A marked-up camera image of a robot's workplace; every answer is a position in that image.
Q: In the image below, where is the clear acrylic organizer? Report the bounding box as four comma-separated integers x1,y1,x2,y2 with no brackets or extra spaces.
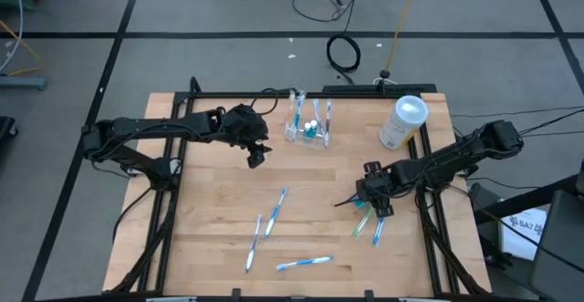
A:
282,118,334,150

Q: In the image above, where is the dark grey cabinet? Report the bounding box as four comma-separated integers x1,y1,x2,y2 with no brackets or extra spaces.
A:
531,190,584,302

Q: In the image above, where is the black equipment base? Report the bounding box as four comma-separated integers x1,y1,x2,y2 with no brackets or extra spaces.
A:
0,116,19,147

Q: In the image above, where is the white printed box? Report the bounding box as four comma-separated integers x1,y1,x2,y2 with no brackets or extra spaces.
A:
499,208,548,262

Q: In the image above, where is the thin black floor cable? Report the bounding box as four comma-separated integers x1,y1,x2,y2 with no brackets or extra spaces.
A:
451,106,584,119

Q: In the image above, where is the black diagonal bar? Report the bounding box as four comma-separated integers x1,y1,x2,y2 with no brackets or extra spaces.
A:
474,173,584,225

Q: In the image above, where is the yellow hanging cable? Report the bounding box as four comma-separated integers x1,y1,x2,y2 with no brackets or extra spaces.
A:
385,0,423,73

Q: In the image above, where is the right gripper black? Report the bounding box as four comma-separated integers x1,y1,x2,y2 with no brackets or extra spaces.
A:
333,159,403,220

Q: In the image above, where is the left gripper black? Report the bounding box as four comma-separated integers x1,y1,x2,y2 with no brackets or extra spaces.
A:
222,103,274,170

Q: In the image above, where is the blue toothbrush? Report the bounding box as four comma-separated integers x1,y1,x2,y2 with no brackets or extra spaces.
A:
265,186,290,238
312,98,326,137
372,216,387,247
294,90,307,130
275,255,335,273

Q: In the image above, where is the white floor cable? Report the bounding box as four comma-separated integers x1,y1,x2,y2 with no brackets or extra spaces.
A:
0,0,24,73

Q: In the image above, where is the white wipes canister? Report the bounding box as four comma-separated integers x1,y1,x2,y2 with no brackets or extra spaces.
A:
378,94,431,151

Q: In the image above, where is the orange toothbrush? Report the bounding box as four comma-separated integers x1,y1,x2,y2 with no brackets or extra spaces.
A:
288,89,298,132

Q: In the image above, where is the grey flat floor box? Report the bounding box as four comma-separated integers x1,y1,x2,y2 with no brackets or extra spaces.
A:
0,76,48,90

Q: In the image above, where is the coiled black cable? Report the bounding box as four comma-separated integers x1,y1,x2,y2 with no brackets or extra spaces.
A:
325,34,362,74

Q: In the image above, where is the green toothbrush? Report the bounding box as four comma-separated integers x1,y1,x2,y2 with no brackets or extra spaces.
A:
283,89,297,135
351,206,375,239

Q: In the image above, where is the purple toothbrush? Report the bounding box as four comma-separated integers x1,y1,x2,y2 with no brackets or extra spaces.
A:
244,213,265,274
323,99,333,149

